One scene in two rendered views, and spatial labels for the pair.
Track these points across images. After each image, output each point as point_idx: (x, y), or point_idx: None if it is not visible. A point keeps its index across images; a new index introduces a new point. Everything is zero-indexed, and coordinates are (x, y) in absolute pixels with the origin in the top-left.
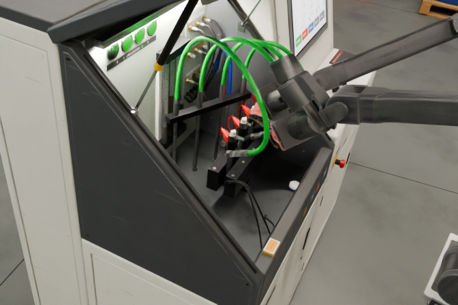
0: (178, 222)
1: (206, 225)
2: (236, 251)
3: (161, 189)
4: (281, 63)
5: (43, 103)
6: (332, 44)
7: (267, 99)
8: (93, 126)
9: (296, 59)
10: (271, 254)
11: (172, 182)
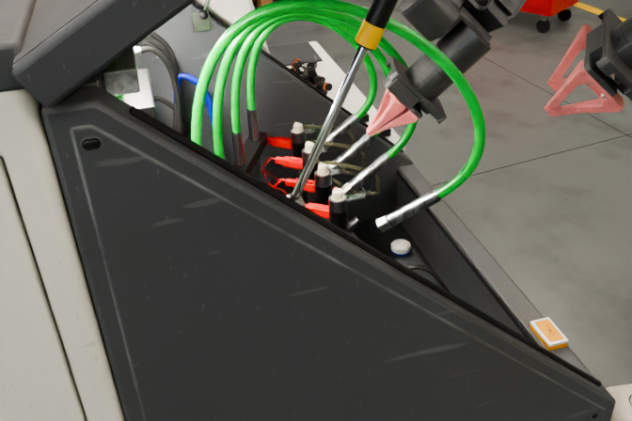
0: (449, 395)
1: (515, 356)
2: (566, 368)
3: (407, 346)
4: None
5: (10, 332)
6: None
7: (414, 83)
8: (202, 303)
9: None
10: (565, 343)
11: (434, 313)
